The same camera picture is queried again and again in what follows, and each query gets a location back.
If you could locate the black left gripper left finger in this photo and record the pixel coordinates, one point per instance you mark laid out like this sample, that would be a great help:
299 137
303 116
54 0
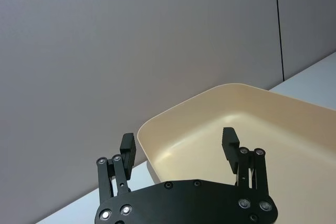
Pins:
105 179

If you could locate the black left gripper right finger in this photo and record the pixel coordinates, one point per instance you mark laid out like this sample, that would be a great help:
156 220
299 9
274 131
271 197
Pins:
258 174

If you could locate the cream shallow plastic tray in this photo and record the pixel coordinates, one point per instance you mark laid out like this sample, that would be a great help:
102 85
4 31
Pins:
199 140

